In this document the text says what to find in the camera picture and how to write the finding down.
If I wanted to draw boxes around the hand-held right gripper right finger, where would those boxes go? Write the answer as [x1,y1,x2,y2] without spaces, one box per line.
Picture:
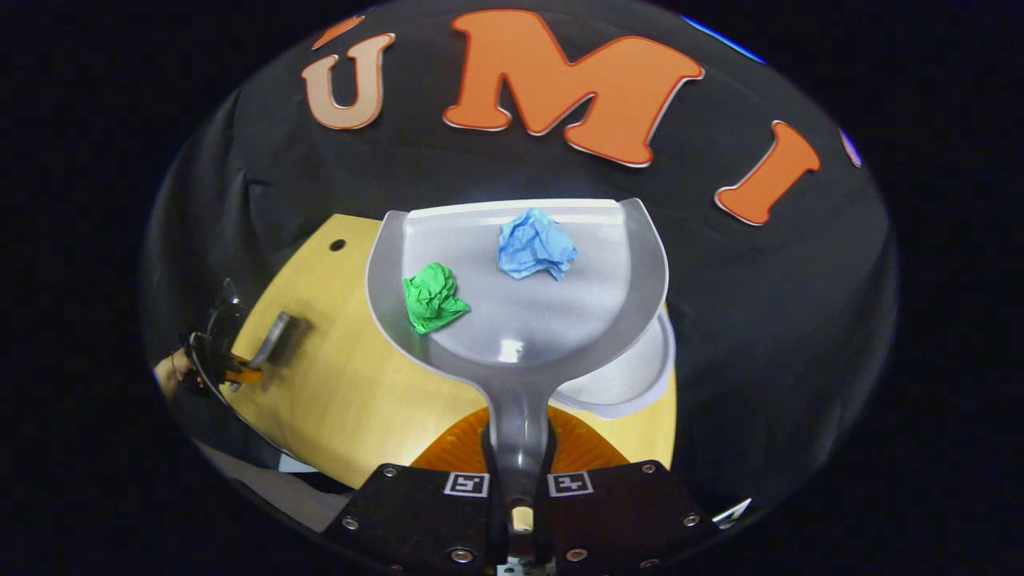
[528,405,721,576]

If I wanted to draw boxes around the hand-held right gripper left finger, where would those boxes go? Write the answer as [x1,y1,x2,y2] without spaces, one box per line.
[320,405,510,576]

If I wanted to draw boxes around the small grey broom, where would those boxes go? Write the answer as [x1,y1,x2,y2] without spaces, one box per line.
[254,311,302,370]

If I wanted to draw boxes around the white garbage bin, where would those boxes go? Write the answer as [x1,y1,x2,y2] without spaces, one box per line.
[551,310,678,422]

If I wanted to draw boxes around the green paper ball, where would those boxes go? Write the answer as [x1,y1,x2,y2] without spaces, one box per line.
[402,262,472,336]

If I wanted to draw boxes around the grey dustpan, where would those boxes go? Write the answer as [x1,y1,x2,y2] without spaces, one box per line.
[365,197,670,514]

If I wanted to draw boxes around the blue paper ball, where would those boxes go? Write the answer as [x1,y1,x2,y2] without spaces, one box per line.
[497,207,579,283]

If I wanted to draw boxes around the wooden desktop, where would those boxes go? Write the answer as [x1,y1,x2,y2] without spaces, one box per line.
[219,213,680,491]

